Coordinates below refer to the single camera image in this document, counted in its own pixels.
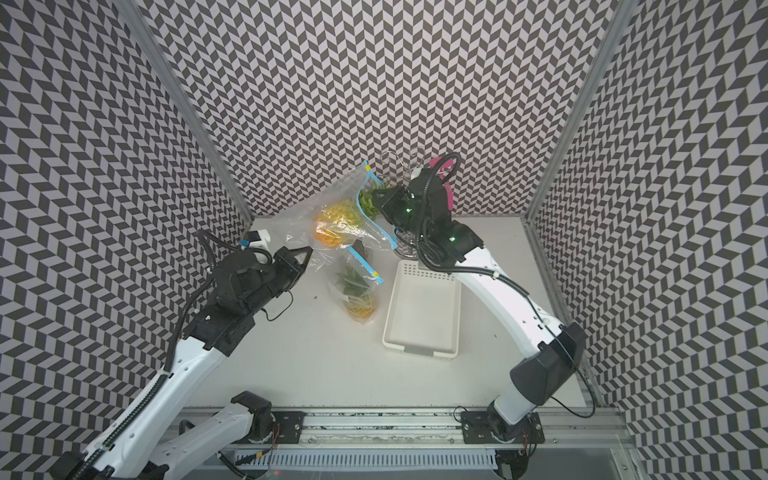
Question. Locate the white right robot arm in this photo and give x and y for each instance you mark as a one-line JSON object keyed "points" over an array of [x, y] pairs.
{"points": [[551, 350]]}

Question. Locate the white plastic basket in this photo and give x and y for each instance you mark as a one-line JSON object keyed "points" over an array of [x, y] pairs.
{"points": [[423, 316]]}

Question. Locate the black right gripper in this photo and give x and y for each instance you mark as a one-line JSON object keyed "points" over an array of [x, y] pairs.
{"points": [[389, 201]]}

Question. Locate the metal glass rack stand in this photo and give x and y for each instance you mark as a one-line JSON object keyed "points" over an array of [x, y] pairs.
{"points": [[397, 209]]}

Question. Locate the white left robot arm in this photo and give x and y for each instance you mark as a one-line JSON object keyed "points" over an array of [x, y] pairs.
{"points": [[213, 321]]}

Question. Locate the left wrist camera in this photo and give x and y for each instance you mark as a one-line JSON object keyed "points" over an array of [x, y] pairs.
{"points": [[255, 239]]}

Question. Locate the pink wine glass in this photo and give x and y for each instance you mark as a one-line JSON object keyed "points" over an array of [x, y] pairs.
{"points": [[444, 173]]}

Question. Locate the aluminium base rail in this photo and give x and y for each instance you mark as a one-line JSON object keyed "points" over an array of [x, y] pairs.
{"points": [[448, 438]]}

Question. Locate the pineapple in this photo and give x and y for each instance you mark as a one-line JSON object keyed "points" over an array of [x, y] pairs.
{"points": [[359, 296], [337, 220]]}

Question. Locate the clear zip-top bag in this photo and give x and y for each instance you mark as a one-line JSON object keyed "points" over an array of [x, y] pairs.
{"points": [[357, 256], [294, 222]]}

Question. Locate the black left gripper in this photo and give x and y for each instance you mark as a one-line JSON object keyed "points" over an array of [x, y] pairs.
{"points": [[287, 264]]}

